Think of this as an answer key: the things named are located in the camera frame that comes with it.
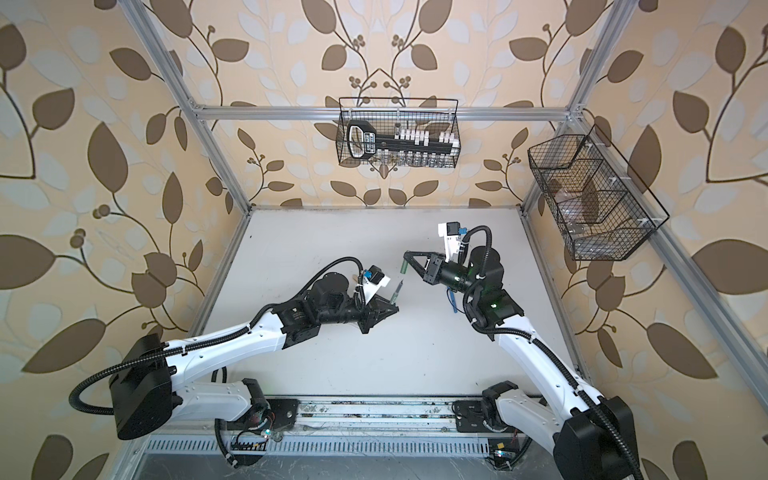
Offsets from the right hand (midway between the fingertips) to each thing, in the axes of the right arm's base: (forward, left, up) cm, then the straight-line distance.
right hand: (407, 259), depth 70 cm
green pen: (-6, +3, -6) cm, 9 cm away
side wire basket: (+10, -49, +5) cm, 50 cm away
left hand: (-7, +2, -9) cm, 12 cm away
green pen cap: (-1, +1, -2) cm, 2 cm away
